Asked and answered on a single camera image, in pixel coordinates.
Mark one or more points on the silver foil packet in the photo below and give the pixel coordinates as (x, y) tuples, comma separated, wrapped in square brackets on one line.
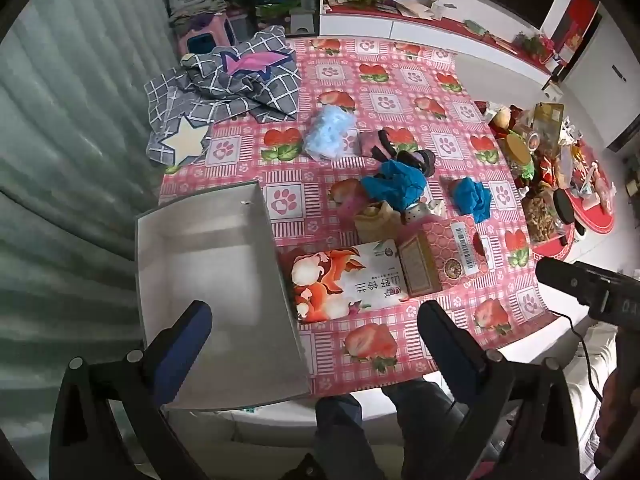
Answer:
[(422, 211)]

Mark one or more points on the black round lid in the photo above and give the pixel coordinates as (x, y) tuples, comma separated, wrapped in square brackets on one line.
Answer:
[(563, 207)]

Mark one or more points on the red round mat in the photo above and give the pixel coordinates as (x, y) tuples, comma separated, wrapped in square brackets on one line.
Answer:
[(597, 210)]

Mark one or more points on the small white stool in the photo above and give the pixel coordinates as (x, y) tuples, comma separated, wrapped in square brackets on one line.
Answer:
[(301, 21)]

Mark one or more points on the clear jar of nuts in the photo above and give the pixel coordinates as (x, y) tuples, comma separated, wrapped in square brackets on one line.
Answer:
[(542, 217)]

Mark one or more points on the pink plastic stool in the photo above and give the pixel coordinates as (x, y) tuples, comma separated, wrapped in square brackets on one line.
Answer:
[(202, 37)]

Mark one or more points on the pink patterned carton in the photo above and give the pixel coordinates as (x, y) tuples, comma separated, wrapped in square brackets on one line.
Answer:
[(450, 255)]

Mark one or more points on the person's right hand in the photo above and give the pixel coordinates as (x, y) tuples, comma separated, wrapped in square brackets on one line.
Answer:
[(609, 395)]

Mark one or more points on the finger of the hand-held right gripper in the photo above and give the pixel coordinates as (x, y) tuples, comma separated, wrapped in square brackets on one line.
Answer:
[(562, 280)]

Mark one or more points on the white cardboard box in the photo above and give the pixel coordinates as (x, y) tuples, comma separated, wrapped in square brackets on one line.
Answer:
[(200, 270)]

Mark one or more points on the small blue cloth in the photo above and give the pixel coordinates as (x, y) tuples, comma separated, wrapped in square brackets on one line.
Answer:
[(470, 197)]

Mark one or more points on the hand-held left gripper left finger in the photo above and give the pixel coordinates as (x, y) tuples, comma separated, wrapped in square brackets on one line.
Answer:
[(186, 347)]

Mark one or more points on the red wall decoration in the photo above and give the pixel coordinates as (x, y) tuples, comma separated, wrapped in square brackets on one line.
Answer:
[(580, 20)]

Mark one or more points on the pink sock with dark stripes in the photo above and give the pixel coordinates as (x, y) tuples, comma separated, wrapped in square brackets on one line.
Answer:
[(372, 142)]

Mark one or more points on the beige pouch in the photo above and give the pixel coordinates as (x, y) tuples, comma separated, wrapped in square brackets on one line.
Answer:
[(377, 222)]

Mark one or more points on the grey checked blanket with star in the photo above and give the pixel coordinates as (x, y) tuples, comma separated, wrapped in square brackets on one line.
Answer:
[(240, 80)]

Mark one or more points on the pile of snack packets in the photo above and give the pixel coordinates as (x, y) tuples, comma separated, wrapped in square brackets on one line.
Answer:
[(545, 145)]

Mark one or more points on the yellow lidded jar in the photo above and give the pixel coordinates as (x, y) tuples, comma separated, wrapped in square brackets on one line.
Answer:
[(517, 150)]

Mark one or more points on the large blue cloth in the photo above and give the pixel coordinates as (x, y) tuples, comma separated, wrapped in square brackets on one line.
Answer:
[(395, 182)]

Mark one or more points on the cardboard pieces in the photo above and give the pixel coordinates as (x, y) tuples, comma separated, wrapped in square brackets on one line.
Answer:
[(420, 5)]

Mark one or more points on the small pink cloth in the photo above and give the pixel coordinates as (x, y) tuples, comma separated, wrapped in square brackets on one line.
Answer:
[(352, 205)]

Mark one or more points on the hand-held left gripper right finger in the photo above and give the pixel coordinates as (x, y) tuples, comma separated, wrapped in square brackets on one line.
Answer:
[(440, 340)]

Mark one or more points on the dark striped sock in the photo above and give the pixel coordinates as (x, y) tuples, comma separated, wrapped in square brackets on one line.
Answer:
[(417, 160)]

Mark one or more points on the person's left leg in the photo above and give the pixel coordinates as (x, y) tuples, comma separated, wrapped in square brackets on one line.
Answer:
[(337, 425)]

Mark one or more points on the orange and white tissue pack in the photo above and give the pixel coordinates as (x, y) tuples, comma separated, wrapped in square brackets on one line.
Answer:
[(345, 280)]

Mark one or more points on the pink strawberry tablecloth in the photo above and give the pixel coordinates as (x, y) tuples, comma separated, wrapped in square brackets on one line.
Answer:
[(390, 90)]

